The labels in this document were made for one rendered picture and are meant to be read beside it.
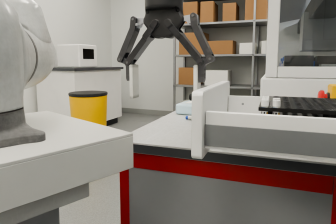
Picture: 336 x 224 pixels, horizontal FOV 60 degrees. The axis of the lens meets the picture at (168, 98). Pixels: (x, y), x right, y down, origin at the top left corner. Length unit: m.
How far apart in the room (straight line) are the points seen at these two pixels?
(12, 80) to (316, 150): 0.50
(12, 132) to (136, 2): 5.11
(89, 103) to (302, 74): 2.21
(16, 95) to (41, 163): 0.14
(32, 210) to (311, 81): 1.17
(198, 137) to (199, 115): 0.03
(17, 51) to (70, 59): 3.68
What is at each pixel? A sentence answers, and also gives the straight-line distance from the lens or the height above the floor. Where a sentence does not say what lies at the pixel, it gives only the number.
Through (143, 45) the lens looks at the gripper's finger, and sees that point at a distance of 0.60.
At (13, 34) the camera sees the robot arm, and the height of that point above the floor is 1.02.
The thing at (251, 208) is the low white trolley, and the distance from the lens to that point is 0.78.
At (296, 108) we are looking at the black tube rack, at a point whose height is 0.90.
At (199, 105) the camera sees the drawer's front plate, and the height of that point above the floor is 0.91.
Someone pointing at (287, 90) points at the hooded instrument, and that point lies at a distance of 1.39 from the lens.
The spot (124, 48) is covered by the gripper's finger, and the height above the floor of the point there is 1.00.
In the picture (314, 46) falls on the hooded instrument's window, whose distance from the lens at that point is 1.41.
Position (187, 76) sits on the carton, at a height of 0.75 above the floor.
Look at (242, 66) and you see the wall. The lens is 4.85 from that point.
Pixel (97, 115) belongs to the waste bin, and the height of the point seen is 0.42.
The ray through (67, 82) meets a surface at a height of 0.71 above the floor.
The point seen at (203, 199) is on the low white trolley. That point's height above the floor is 0.63.
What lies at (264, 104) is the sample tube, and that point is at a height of 0.90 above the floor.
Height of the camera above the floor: 0.97
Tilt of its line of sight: 7 degrees down
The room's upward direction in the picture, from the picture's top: straight up
